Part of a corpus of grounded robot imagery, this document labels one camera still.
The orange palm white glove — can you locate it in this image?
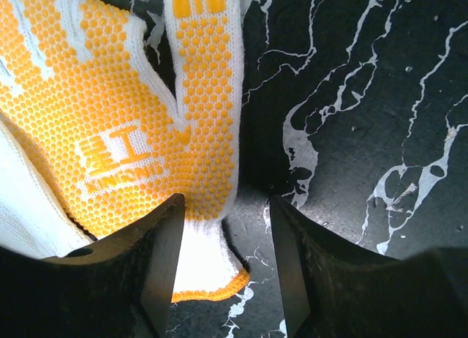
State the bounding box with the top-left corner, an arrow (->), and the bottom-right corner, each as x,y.
1,0 -> 249,302

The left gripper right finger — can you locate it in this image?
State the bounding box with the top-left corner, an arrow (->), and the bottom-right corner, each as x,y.
270,196 -> 467,337

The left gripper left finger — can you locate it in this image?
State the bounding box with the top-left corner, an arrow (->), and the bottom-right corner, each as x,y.
1,194 -> 185,337

